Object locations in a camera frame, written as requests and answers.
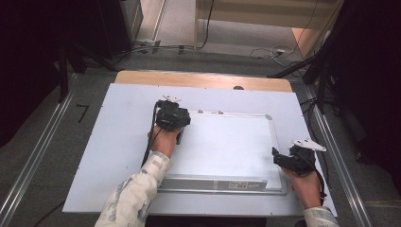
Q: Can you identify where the white floor cable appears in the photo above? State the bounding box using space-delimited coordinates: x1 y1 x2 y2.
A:
250 44 296 68

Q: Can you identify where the person's right hand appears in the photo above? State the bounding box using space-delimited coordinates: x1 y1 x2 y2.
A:
282 168 323 210

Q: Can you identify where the black metal stand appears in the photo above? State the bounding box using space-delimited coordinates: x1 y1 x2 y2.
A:
316 58 329 115

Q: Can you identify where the grey power strip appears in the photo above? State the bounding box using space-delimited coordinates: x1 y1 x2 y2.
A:
135 39 163 54

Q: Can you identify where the aluminium floor rail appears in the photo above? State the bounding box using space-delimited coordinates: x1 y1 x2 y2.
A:
0 73 80 227
303 84 375 227

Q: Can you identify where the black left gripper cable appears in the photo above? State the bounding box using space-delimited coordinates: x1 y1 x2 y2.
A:
141 102 160 168

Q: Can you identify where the black cabinet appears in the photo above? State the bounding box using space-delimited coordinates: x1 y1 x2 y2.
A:
96 0 135 61

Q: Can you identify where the silver framed whiteboard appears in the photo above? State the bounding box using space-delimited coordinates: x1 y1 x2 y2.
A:
157 109 288 196

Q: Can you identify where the dark curtain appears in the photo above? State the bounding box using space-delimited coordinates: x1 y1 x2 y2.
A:
0 0 98 149
327 0 401 193

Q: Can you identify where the wooden table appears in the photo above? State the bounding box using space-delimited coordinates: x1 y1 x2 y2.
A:
113 69 294 94

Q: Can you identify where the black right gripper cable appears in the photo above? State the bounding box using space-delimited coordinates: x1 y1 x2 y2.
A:
310 157 328 206

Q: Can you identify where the black hanging cable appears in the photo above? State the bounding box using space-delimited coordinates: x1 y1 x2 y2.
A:
194 0 217 50

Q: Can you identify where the beige wooden furniture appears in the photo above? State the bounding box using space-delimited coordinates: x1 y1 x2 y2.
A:
194 0 345 58

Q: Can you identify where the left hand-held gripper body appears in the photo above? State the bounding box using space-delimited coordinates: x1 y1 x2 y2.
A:
155 95 192 146

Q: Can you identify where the person's left hand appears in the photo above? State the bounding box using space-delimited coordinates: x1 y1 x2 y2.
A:
148 125 183 158

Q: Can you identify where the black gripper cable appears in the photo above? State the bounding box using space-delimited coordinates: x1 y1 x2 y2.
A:
310 157 328 206
141 102 160 168

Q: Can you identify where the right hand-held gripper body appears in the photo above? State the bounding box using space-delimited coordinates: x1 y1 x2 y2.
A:
283 138 327 176

